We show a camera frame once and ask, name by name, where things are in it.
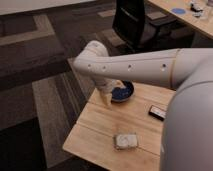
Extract blue round coaster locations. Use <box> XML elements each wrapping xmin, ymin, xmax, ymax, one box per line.
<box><xmin>171</xmin><ymin>8</ymin><xmax>186</xmax><ymax>14</ymax></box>

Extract dark blue ceramic bowl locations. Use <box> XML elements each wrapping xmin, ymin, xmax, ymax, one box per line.
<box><xmin>112</xmin><ymin>80</ymin><xmax>134</xmax><ymax>103</ymax></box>

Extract light wooden desk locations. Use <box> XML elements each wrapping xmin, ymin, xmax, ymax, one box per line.
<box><xmin>148</xmin><ymin>0</ymin><xmax>213</xmax><ymax>39</ymax></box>

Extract black office chair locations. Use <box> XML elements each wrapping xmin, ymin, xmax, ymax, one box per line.
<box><xmin>112</xmin><ymin>0</ymin><xmax>175</xmax><ymax>52</ymax></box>

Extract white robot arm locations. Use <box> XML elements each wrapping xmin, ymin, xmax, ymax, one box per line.
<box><xmin>74</xmin><ymin>41</ymin><xmax>213</xmax><ymax>171</ymax></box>

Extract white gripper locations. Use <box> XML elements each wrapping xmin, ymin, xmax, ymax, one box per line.
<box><xmin>96</xmin><ymin>79</ymin><xmax>126</xmax><ymax>107</ymax></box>

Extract black whiteboard eraser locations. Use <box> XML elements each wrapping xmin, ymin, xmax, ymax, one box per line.
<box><xmin>149</xmin><ymin>105</ymin><xmax>166</xmax><ymax>121</ymax></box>

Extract small cluttered desk items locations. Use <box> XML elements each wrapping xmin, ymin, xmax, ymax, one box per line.
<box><xmin>190</xmin><ymin>0</ymin><xmax>203</xmax><ymax>17</ymax></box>

